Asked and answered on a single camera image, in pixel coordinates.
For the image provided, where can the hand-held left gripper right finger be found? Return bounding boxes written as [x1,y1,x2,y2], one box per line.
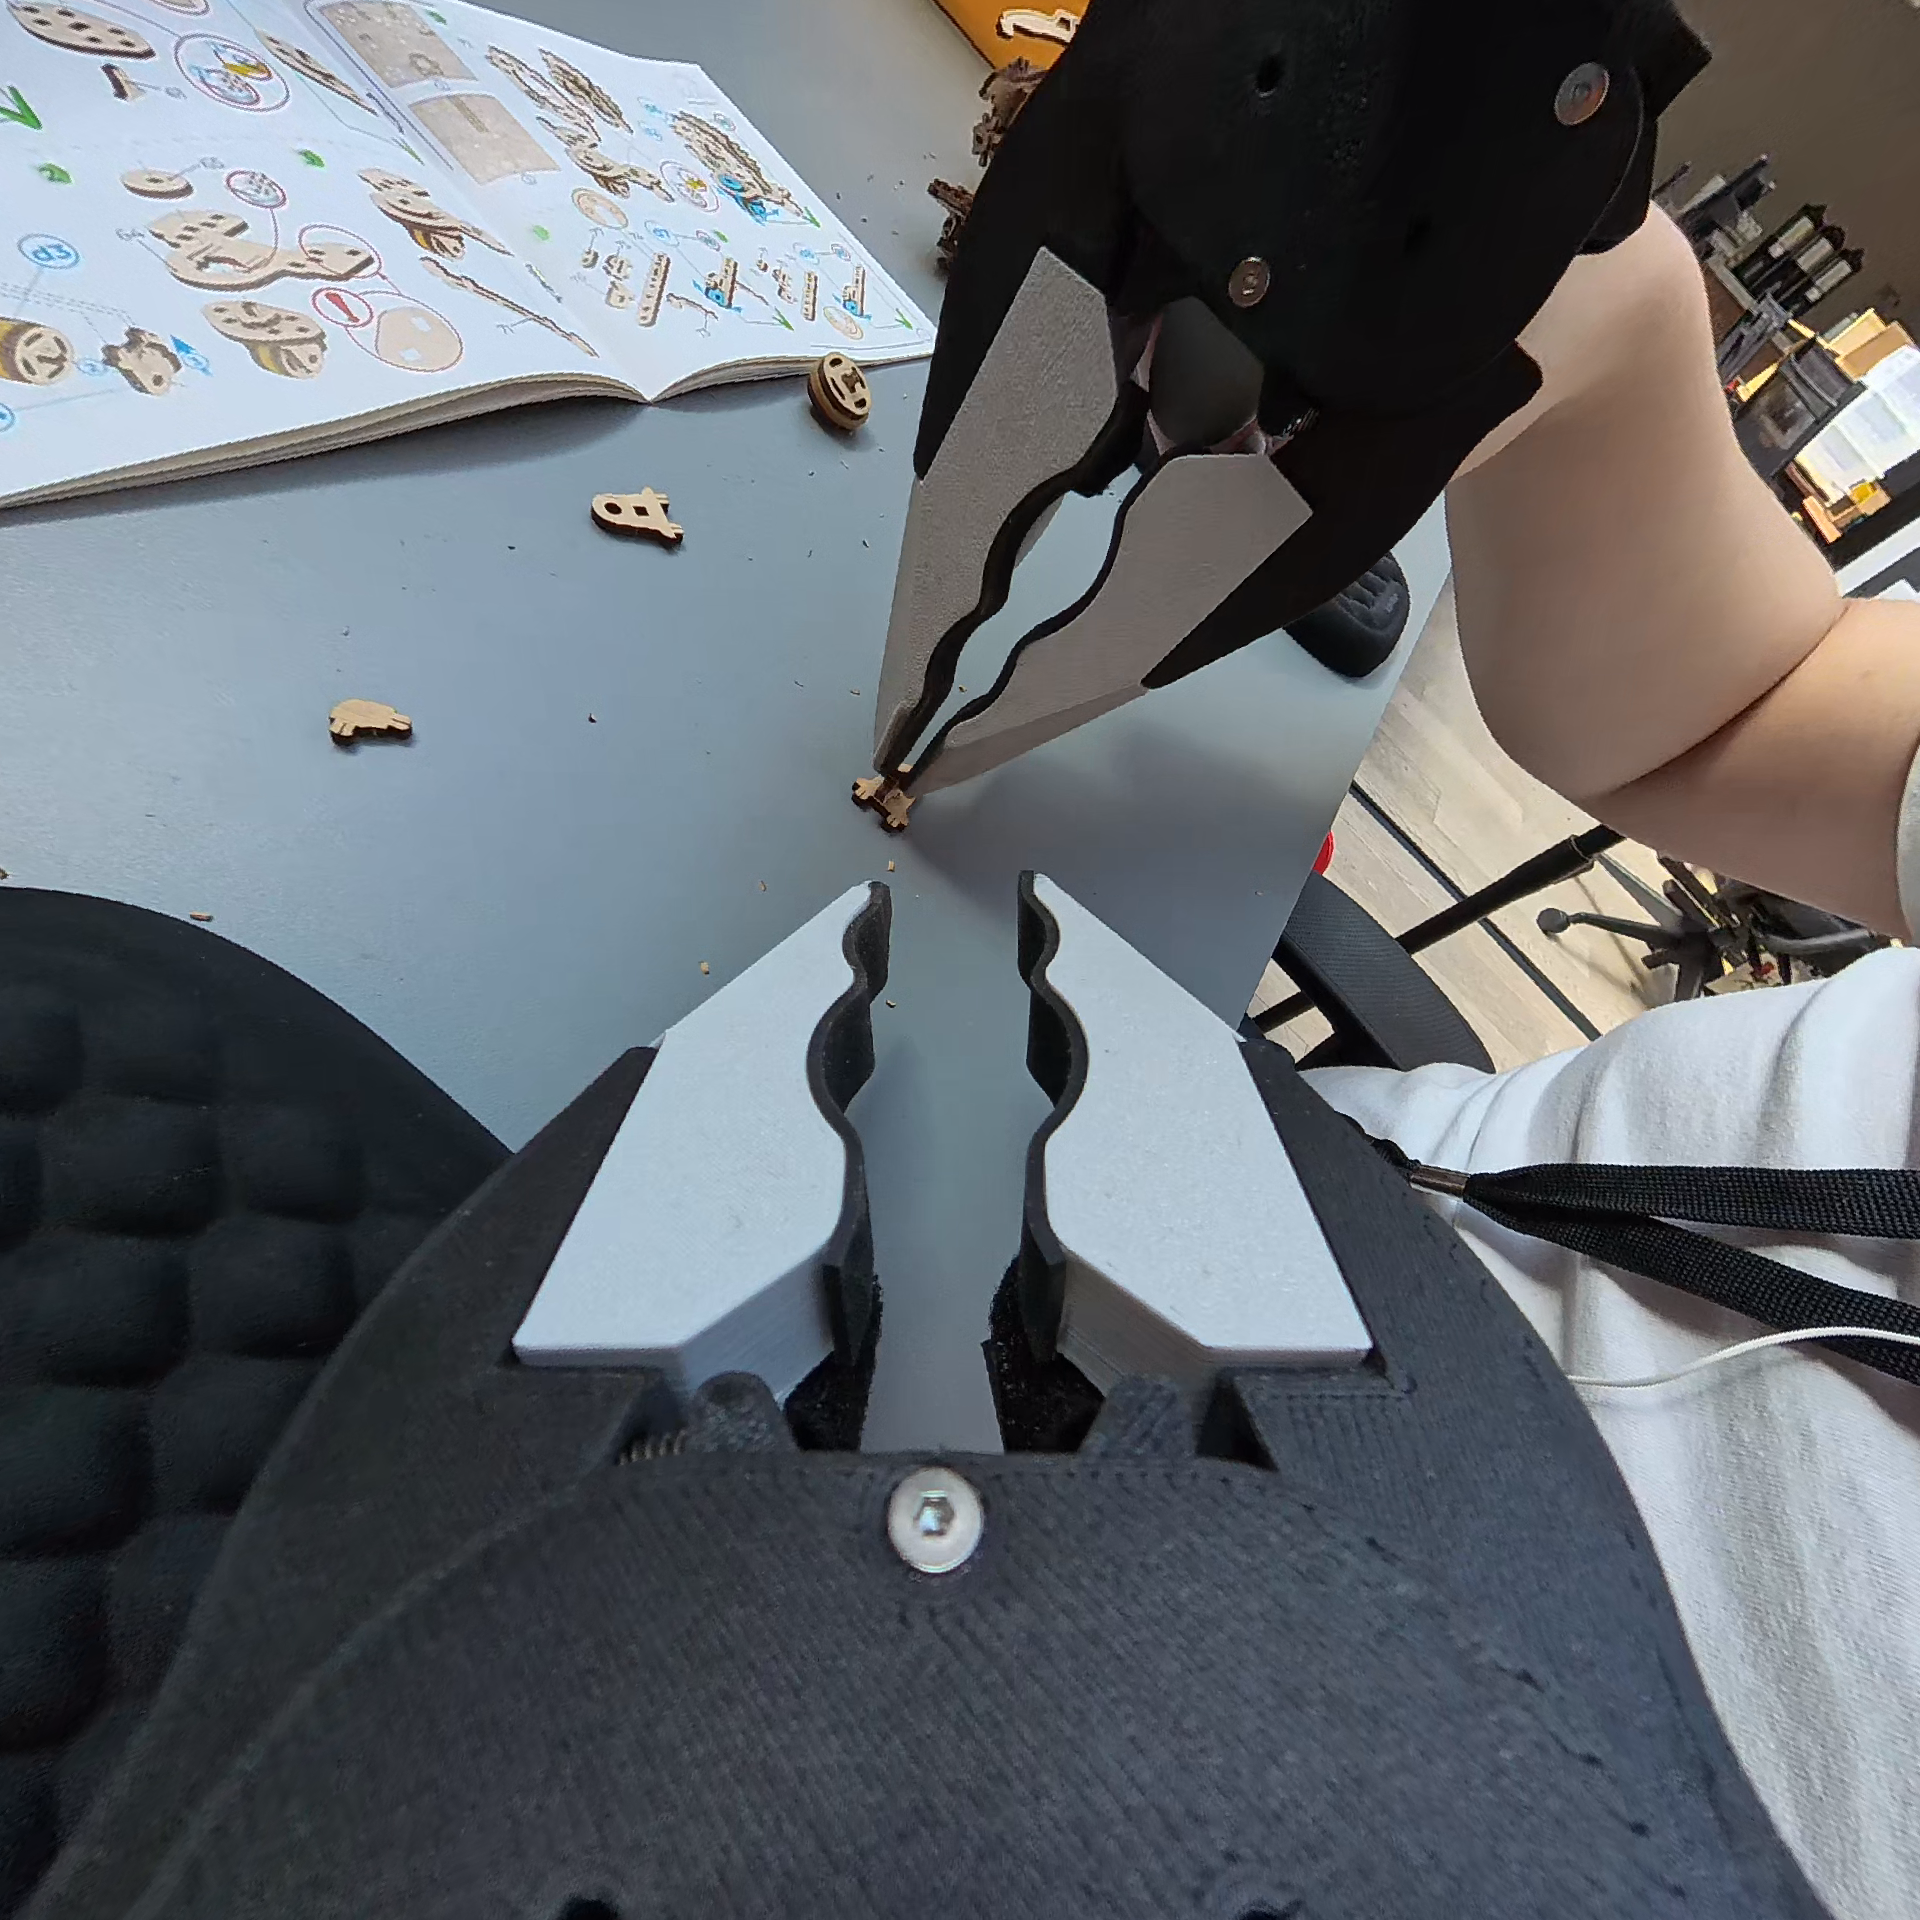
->
[1014,870,1376,1396]

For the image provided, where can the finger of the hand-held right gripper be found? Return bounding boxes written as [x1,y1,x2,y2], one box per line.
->
[904,447,1317,793]
[873,244,1163,780]

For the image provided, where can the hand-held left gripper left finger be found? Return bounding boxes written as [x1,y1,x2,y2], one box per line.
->
[512,881,893,1412]

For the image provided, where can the person's right forearm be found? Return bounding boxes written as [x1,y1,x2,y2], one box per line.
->
[1446,202,1920,950]

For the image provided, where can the grey desk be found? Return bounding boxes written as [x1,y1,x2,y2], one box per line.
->
[0,0,1451,1454]

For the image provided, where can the black office chair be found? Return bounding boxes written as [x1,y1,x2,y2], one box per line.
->
[1242,827,1629,1074]

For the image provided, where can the brown wooden model assembly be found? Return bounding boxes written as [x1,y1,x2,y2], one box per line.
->
[931,58,1051,275]

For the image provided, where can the storage shelf with boxes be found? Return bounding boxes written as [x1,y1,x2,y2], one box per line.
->
[1651,141,1920,558]

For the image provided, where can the black quilted cushion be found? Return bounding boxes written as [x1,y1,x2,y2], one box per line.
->
[0,884,518,1920]

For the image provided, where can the illustrated instruction booklet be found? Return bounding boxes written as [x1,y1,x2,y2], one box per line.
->
[0,0,940,511]

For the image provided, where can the black chair base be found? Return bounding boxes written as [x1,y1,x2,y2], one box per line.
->
[1545,854,1893,999]

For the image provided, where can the person's white shirt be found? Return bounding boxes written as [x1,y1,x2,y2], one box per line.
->
[1306,732,1920,1920]

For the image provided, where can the white wired earphone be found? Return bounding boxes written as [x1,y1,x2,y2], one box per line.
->
[1569,1324,1920,1390]

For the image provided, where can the black lanyard strap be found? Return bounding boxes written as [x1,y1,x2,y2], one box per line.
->
[1372,1135,1920,1390]

